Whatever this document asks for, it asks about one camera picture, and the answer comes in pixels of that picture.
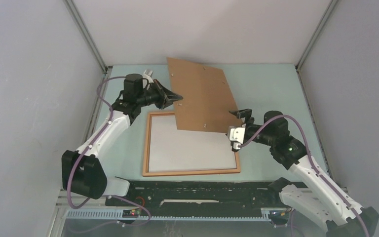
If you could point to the wooden picture frame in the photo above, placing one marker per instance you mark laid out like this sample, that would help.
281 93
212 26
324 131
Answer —
192 173

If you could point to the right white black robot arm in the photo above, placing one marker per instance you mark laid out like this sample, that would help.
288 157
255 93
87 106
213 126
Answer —
332 209

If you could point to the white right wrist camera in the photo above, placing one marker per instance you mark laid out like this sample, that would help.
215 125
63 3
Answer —
236 137

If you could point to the sunset photo print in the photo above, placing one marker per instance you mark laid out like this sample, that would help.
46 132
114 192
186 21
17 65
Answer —
189 150

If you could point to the right aluminium corner post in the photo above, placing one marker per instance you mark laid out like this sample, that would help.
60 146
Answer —
317 32

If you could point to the left aluminium corner post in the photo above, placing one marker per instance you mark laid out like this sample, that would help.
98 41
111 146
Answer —
81 25

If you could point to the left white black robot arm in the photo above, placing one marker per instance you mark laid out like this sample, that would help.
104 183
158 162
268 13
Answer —
83 169

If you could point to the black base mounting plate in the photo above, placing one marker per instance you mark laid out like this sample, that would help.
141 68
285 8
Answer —
204 199

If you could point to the brown cardboard backing board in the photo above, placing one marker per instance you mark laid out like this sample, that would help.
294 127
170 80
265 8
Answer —
206 97

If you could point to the aluminium corner post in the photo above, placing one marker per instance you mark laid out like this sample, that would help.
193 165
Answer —
81 25
317 32

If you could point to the aluminium rail with cable duct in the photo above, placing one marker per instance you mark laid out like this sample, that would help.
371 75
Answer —
130 212

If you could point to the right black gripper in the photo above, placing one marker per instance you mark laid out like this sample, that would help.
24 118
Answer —
241 113

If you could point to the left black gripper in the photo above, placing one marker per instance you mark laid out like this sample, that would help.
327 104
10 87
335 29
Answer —
161 92

